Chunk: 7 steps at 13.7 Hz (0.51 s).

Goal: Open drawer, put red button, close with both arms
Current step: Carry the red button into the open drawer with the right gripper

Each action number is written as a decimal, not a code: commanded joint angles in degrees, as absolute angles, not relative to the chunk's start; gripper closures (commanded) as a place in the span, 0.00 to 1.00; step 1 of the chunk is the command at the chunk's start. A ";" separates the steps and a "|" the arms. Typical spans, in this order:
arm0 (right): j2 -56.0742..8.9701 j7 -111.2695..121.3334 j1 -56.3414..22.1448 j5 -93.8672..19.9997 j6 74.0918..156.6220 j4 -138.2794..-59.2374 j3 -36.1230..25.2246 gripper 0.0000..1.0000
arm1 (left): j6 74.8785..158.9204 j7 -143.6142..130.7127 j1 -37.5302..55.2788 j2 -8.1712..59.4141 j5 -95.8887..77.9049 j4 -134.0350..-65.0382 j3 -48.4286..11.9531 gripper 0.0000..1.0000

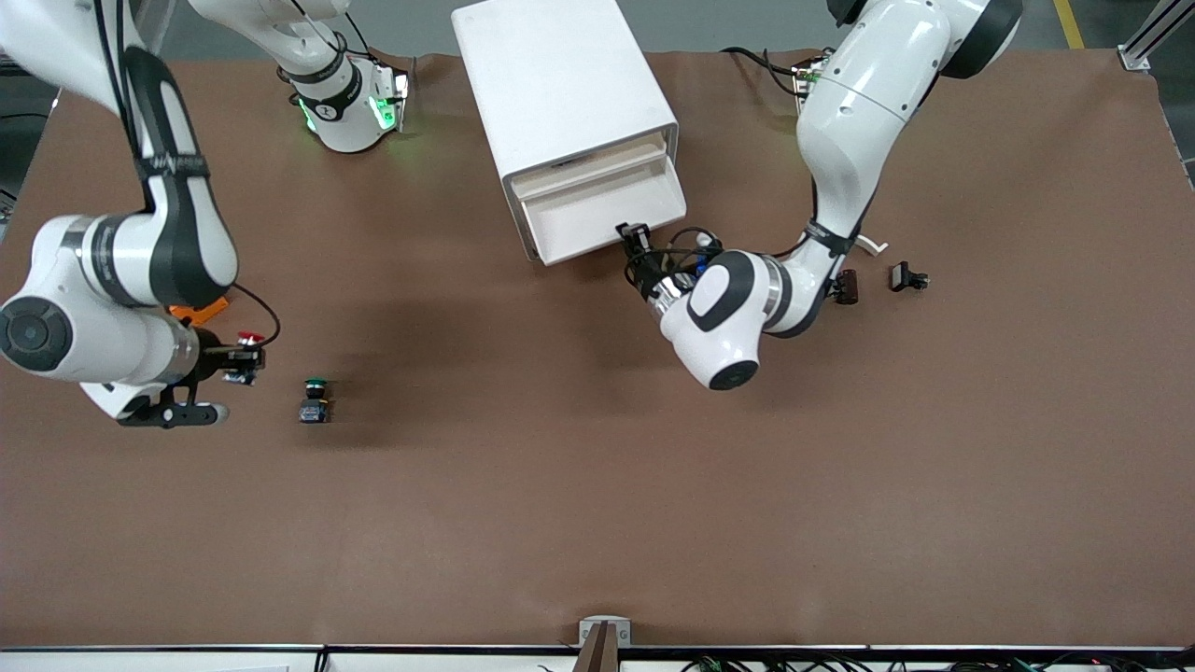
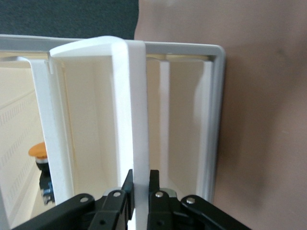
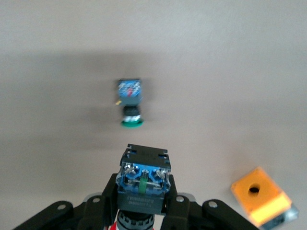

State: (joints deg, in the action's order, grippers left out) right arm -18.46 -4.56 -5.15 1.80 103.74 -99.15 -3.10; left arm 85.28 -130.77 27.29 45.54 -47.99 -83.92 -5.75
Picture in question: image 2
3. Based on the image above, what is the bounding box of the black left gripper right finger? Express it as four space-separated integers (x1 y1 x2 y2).
147 169 252 230

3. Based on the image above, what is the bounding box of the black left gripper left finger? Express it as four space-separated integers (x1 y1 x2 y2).
12 169 135 230

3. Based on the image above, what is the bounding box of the red push button switch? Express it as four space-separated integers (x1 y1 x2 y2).
28 141 52 206

